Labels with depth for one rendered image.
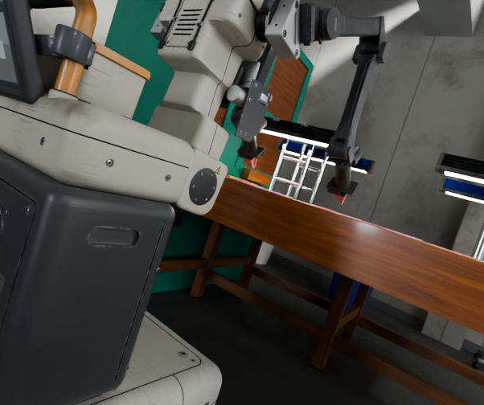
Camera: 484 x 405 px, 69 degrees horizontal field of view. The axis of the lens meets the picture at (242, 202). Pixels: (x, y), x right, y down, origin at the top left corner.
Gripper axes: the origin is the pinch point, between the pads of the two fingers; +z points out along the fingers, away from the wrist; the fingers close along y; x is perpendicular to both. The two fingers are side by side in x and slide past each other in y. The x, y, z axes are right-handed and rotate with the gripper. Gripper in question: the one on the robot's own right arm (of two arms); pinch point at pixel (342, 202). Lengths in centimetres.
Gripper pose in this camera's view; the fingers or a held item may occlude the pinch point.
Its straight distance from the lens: 142.7
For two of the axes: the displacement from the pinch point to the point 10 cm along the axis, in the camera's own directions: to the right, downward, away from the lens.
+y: -8.1, -2.9, 5.0
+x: -5.6, 6.4, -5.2
